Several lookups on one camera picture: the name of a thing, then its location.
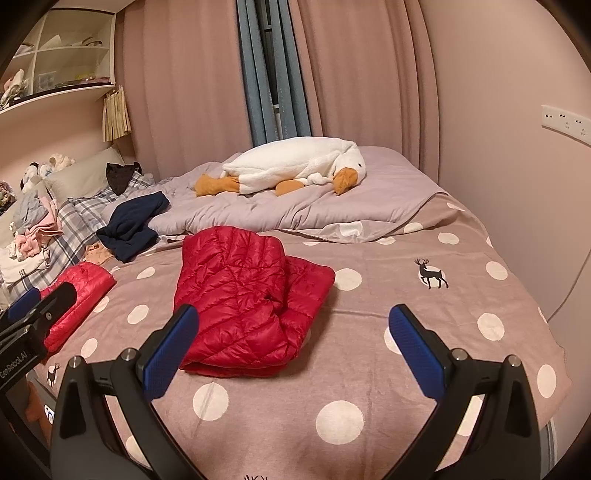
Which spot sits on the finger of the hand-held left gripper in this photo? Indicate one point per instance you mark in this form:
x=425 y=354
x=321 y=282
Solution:
x=23 y=304
x=57 y=300

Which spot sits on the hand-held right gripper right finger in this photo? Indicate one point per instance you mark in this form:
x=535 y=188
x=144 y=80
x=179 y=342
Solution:
x=418 y=355

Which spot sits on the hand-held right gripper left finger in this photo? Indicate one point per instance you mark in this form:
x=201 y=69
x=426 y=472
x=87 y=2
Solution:
x=168 y=355

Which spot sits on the red down jacket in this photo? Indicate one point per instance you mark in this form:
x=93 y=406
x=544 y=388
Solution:
x=240 y=295
x=85 y=284

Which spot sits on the white garment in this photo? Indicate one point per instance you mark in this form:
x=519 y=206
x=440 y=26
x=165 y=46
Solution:
x=23 y=267

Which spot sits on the orange object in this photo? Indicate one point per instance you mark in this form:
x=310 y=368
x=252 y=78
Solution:
x=37 y=406

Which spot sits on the peach garment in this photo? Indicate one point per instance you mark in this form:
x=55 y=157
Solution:
x=99 y=254

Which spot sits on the pink garment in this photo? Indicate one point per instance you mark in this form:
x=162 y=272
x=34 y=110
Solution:
x=39 y=230

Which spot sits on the plaid blanket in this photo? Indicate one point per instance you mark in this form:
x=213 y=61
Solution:
x=74 y=217

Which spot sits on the grey garment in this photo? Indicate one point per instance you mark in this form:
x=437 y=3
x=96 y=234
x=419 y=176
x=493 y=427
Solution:
x=30 y=210

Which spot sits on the floral cushion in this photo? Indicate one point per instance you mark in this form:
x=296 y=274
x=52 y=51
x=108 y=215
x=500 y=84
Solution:
x=7 y=198

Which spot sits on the navy garment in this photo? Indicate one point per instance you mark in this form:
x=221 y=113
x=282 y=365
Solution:
x=131 y=221

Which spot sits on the beige pillow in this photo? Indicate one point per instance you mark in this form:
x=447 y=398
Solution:
x=83 y=175

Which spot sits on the white and black plush toy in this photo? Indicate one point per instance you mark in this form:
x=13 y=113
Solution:
x=32 y=175

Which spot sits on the dark brown garment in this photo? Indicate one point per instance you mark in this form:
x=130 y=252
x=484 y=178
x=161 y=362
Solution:
x=121 y=177

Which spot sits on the cream plush toy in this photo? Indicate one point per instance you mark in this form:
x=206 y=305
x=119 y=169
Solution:
x=60 y=160

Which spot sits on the lilac duvet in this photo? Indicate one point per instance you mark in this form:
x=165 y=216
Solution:
x=323 y=207

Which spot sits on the yellow pleated fabric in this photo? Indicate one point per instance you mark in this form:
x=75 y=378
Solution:
x=115 y=115

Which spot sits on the cream cloth bundle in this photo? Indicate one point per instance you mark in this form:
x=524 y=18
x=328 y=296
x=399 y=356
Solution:
x=14 y=87

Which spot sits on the white goose plush toy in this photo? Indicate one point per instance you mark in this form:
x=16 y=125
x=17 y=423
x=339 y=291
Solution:
x=286 y=161

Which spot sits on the pink curtain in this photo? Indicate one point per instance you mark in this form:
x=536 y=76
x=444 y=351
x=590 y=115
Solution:
x=369 y=83
x=184 y=92

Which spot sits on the blue curtain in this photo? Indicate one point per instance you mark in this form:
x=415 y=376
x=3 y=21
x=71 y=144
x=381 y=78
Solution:
x=251 y=83

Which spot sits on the white wall shelf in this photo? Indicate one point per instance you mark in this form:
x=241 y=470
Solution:
x=69 y=92

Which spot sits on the white wall socket strip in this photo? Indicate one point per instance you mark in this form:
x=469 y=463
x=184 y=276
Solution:
x=568 y=123

